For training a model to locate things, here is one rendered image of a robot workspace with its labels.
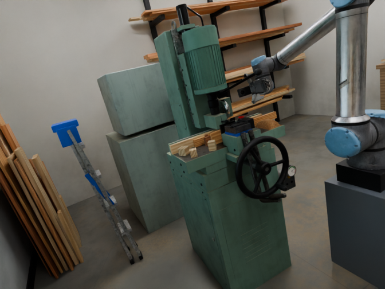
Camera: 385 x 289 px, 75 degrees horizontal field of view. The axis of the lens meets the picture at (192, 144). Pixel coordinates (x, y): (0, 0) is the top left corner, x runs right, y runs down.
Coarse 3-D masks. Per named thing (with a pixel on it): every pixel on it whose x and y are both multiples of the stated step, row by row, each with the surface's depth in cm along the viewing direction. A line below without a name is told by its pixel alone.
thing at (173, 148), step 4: (252, 116) 150; (256, 116) 150; (208, 132) 138; (196, 136) 136; (200, 136) 137; (184, 140) 133; (188, 140) 134; (192, 140) 135; (172, 144) 131; (176, 144) 132; (180, 144) 133; (184, 144) 134; (188, 144) 135; (192, 144) 136; (172, 148) 131; (176, 148) 132; (172, 152) 132; (176, 152) 133
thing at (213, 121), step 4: (204, 116) 143; (208, 116) 138; (212, 116) 134; (216, 116) 132; (220, 116) 133; (224, 116) 134; (208, 120) 140; (212, 120) 136; (216, 120) 132; (220, 120) 133; (208, 124) 142; (212, 124) 137; (216, 124) 133; (216, 128) 134
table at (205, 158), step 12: (264, 132) 132; (276, 132) 135; (204, 144) 136; (216, 144) 131; (180, 156) 126; (204, 156) 120; (216, 156) 122; (228, 156) 122; (252, 156) 119; (180, 168) 126; (192, 168) 118
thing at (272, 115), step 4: (272, 112) 152; (260, 116) 149; (264, 116) 149; (268, 116) 151; (272, 116) 152; (276, 116) 153; (256, 120) 148; (260, 120) 149; (204, 136) 136; (196, 140) 134; (200, 140) 135; (196, 144) 134; (200, 144) 135
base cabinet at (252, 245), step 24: (192, 192) 145; (216, 192) 126; (240, 192) 132; (192, 216) 163; (216, 216) 128; (240, 216) 134; (264, 216) 142; (192, 240) 185; (216, 240) 135; (240, 240) 137; (264, 240) 145; (216, 264) 150; (240, 264) 140; (264, 264) 148; (288, 264) 157; (240, 288) 144
